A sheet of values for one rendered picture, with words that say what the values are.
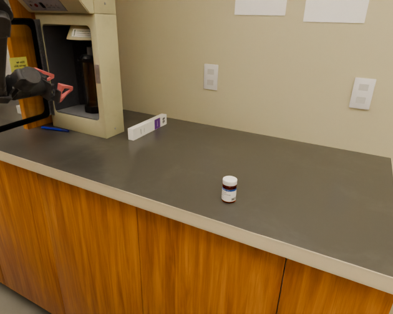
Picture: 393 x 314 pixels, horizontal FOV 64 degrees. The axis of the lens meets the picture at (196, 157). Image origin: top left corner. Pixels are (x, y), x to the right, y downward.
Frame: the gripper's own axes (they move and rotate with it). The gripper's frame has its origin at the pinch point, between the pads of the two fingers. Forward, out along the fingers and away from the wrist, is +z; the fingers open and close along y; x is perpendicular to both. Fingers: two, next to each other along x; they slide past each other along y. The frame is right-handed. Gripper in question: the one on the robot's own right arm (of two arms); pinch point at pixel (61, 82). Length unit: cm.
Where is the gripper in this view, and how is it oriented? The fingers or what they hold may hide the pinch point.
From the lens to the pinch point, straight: 128.0
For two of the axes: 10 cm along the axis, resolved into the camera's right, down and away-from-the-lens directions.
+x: -3.5, 7.8, 5.2
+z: 4.6, -3.4, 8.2
